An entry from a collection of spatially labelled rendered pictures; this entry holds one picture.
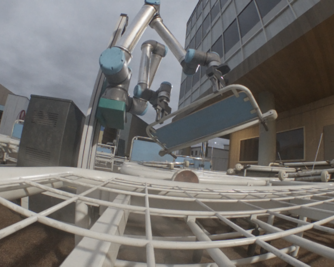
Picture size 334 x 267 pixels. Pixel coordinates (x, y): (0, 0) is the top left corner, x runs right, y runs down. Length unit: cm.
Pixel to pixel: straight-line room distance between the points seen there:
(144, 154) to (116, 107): 178
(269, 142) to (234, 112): 478
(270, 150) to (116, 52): 525
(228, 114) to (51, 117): 107
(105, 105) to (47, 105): 41
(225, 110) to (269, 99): 522
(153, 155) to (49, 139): 191
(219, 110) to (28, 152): 119
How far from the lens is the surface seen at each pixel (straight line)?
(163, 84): 124
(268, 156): 562
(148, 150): 271
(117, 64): 93
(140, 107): 159
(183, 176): 67
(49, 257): 93
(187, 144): 116
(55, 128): 113
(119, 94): 105
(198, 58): 103
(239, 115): 96
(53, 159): 111
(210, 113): 95
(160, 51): 164
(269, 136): 571
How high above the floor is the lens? 54
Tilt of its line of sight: 10 degrees up
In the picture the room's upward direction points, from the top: 7 degrees clockwise
